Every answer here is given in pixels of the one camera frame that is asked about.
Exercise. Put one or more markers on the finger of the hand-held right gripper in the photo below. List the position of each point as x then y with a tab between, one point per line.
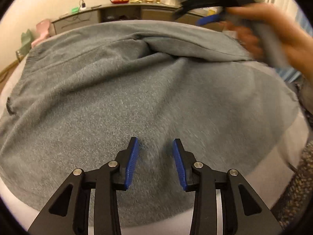
209	19

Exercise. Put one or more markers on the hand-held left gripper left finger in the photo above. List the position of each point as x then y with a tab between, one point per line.
132	159

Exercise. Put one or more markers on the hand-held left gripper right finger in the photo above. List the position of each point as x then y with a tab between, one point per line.
179	166

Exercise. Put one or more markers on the grey sweatpants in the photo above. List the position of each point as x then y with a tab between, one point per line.
122	98

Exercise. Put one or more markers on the person's right forearm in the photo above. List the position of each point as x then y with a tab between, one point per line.
308	56

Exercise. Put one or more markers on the person's right hand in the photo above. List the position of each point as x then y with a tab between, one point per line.
281	24

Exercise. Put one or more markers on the golden candy dish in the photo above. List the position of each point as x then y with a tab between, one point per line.
136	1

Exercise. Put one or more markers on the long grey sideboard cabinet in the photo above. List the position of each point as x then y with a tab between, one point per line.
122	13

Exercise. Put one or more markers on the red fruit plate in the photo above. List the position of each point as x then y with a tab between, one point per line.
120	0

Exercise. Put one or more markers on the person's patterned clothing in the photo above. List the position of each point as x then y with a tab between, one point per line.
293	193

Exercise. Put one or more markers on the black charger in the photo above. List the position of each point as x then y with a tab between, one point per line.
83	4

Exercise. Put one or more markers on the pink plastic chair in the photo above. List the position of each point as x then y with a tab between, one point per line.
44	28

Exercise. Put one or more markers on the green plastic chair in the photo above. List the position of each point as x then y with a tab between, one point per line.
26	39

